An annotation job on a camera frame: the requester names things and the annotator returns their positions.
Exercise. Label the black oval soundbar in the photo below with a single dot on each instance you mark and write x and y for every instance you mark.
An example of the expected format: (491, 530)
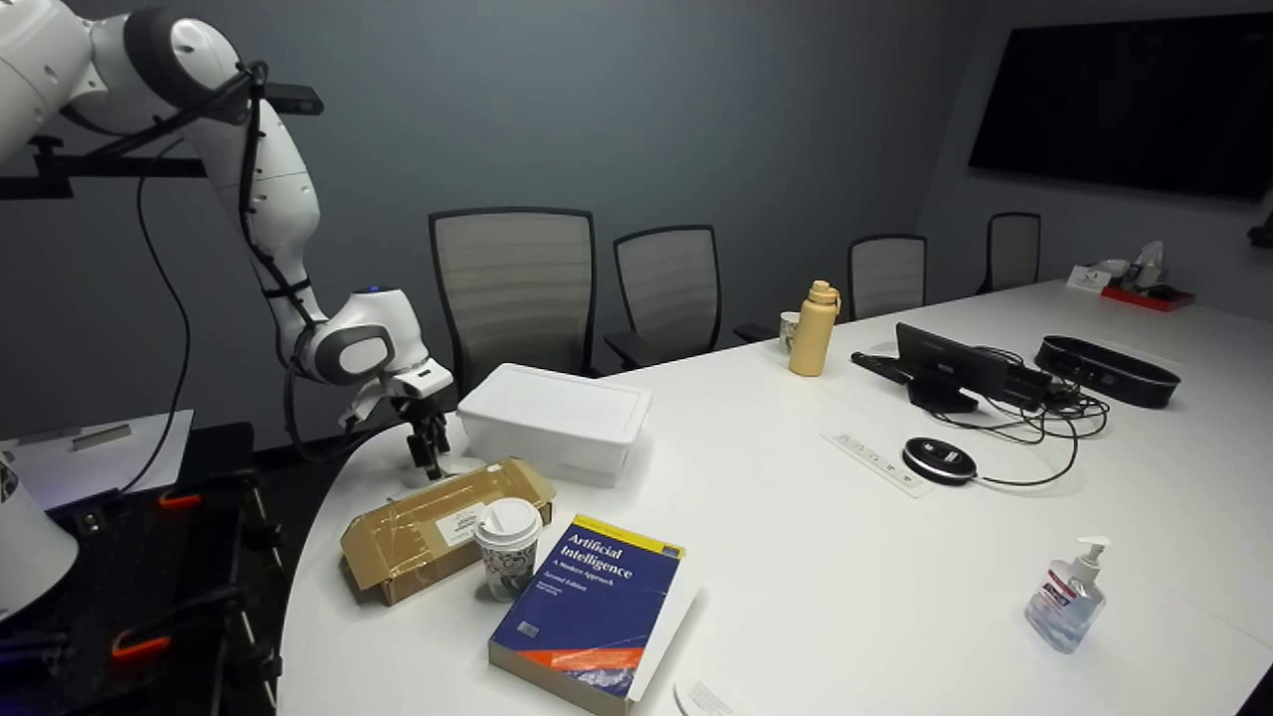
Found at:
(1108, 369)

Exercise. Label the black equipment cart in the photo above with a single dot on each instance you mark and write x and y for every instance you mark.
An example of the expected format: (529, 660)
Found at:
(146, 583)

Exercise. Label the black wall screen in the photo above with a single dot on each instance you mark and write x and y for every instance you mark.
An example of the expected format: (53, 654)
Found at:
(1128, 103)

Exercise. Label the small white card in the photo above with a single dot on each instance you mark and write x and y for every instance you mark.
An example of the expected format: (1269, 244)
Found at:
(1083, 274)

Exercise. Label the clear hand sanitiser bottle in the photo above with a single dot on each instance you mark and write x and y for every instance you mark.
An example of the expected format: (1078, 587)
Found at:
(1065, 597)

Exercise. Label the white flat box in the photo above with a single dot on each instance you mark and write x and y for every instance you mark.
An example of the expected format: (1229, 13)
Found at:
(559, 420)

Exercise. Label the small white cup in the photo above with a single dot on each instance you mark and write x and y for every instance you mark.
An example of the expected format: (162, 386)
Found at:
(789, 327)

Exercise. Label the red tray with tissues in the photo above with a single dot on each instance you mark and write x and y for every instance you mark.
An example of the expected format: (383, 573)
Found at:
(1143, 284)

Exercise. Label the white paper coffee cup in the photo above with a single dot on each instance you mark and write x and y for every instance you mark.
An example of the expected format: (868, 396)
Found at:
(505, 542)

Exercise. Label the white clipboard paper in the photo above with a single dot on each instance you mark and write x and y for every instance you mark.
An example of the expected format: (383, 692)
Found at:
(102, 449)

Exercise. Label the black conference display device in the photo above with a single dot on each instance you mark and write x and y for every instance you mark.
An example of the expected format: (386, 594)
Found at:
(955, 362)

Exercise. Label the grey mesh office chair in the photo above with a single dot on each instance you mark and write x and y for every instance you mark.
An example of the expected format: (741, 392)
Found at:
(520, 278)
(666, 286)
(1013, 248)
(883, 274)

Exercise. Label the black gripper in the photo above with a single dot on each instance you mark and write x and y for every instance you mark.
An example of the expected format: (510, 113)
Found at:
(426, 424)

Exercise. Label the blue textbook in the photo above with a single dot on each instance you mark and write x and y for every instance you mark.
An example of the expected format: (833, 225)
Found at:
(591, 602)

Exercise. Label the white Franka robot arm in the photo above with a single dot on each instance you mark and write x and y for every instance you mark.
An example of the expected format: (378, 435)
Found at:
(282, 186)

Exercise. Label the yellow bottle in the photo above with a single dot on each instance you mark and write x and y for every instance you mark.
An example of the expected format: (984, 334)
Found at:
(813, 333)

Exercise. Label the round black speaker puck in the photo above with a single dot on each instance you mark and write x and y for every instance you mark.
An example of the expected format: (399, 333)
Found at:
(941, 459)

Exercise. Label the white table label strip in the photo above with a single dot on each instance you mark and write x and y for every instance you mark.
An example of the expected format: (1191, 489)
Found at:
(876, 459)

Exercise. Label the brown cardboard box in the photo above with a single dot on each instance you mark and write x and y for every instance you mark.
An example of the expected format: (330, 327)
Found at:
(399, 542)

